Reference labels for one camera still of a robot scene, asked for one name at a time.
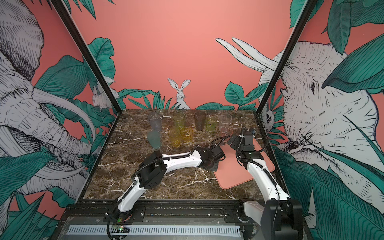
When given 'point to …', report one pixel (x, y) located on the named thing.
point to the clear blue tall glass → (155, 121)
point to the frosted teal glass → (154, 138)
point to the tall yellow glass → (174, 133)
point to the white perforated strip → (156, 230)
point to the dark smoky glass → (200, 118)
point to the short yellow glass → (187, 134)
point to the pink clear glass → (225, 124)
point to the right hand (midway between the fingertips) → (235, 138)
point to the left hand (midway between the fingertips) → (215, 165)
